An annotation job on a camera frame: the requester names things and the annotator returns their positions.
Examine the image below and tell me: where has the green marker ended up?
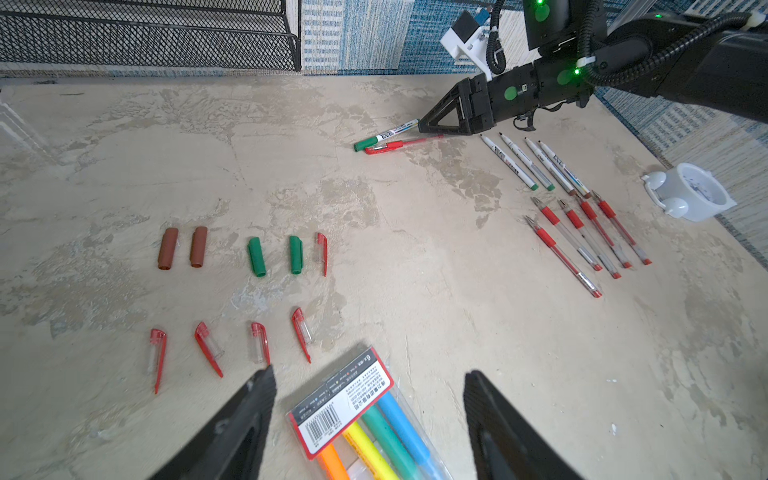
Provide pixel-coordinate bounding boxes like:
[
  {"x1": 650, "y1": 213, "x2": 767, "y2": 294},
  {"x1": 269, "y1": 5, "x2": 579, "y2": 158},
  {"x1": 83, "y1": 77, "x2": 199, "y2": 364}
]
[
  {"x1": 499, "y1": 133, "x2": 555, "y2": 191},
  {"x1": 353, "y1": 119, "x2": 419, "y2": 152},
  {"x1": 480, "y1": 135, "x2": 538, "y2": 191}
]

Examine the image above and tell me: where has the green marker top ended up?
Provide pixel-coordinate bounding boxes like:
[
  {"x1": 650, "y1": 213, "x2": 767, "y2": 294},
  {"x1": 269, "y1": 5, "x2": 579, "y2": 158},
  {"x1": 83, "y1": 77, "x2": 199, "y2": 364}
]
[{"x1": 353, "y1": 119, "x2": 419, "y2": 152}]

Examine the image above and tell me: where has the brown capped white marker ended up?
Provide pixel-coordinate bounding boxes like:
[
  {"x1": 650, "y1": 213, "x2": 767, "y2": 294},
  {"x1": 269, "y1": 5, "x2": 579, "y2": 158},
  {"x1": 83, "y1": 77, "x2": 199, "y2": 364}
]
[{"x1": 538, "y1": 140, "x2": 592, "y2": 199}]

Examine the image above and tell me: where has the white alarm clock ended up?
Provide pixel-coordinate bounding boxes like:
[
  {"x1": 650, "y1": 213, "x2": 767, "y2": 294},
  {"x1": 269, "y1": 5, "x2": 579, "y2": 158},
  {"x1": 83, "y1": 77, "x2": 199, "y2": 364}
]
[{"x1": 641, "y1": 163, "x2": 737, "y2": 222}]

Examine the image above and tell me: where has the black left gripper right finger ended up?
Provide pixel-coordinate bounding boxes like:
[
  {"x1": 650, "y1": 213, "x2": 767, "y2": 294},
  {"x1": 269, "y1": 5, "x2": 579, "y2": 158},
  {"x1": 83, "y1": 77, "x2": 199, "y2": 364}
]
[{"x1": 463, "y1": 370, "x2": 581, "y2": 479}]

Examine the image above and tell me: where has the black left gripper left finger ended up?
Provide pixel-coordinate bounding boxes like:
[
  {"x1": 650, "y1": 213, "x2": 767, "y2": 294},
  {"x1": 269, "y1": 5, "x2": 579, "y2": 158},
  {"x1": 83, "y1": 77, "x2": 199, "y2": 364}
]
[{"x1": 152, "y1": 366, "x2": 277, "y2": 479}]

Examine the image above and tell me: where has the highlighter pack in clear case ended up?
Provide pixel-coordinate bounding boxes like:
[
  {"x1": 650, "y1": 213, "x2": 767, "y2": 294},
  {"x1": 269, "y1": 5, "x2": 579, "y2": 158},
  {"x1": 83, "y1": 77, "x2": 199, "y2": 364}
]
[{"x1": 285, "y1": 344, "x2": 453, "y2": 479}]

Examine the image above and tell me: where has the black wire mesh shelf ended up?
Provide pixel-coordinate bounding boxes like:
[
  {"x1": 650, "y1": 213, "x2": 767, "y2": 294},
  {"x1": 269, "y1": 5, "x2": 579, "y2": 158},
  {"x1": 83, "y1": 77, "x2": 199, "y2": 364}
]
[{"x1": 1, "y1": 1, "x2": 301, "y2": 72}]

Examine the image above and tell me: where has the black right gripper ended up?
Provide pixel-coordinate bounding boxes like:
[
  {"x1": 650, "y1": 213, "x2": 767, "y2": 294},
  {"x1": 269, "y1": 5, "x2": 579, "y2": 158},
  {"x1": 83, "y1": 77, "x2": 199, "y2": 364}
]
[{"x1": 418, "y1": 63, "x2": 539, "y2": 136}]

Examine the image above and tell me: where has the red pen cap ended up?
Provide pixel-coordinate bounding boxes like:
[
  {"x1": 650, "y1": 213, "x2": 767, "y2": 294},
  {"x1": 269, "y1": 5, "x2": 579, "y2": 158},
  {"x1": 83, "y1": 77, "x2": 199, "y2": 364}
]
[
  {"x1": 194, "y1": 322, "x2": 224, "y2": 378},
  {"x1": 250, "y1": 322, "x2": 271, "y2": 365},
  {"x1": 316, "y1": 232, "x2": 329, "y2": 277},
  {"x1": 291, "y1": 307, "x2": 312, "y2": 364},
  {"x1": 148, "y1": 328, "x2": 168, "y2": 394}
]

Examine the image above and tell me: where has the red gel pen diagonal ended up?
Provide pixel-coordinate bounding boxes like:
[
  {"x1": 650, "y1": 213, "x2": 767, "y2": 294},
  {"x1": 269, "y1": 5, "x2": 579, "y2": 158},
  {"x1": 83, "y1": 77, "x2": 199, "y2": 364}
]
[{"x1": 576, "y1": 193, "x2": 632, "y2": 269}]

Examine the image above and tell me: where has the brown marker cap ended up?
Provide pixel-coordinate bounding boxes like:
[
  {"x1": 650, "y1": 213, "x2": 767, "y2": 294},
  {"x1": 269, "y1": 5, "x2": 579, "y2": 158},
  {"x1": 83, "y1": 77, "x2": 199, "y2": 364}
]
[
  {"x1": 189, "y1": 226, "x2": 208, "y2": 268},
  {"x1": 157, "y1": 227, "x2": 179, "y2": 270}
]

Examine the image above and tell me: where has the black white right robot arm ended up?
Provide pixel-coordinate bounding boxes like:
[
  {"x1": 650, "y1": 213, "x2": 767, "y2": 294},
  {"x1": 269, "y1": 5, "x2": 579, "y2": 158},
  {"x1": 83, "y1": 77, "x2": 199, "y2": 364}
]
[{"x1": 418, "y1": 1, "x2": 767, "y2": 135}]

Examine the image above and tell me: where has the green marker cap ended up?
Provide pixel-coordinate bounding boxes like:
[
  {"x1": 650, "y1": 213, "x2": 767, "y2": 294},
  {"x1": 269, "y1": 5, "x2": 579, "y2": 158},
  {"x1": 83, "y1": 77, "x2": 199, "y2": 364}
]
[
  {"x1": 247, "y1": 237, "x2": 267, "y2": 278},
  {"x1": 289, "y1": 235, "x2": 304, "y2": 275}
]

